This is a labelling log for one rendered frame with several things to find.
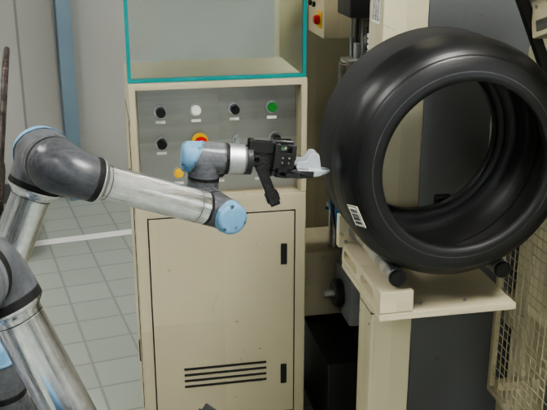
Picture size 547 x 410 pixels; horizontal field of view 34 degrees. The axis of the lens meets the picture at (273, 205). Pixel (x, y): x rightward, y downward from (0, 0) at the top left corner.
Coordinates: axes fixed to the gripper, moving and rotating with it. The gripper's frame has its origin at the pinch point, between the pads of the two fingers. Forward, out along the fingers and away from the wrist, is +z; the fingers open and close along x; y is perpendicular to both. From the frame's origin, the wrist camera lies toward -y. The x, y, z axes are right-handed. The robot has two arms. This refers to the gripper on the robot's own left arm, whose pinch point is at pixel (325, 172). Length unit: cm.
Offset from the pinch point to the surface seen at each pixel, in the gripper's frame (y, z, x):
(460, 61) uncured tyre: 31.7, 24.5, -12.1
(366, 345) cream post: -63, 30, 32
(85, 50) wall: -32, -58, 354
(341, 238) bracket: -26.3, 15.2, 25.7
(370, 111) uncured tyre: 18.3, 5.7, -10.4
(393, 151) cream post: -0.5, 27.3, 28.2
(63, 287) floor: -124, -63, 206
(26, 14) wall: -12, -93, 348
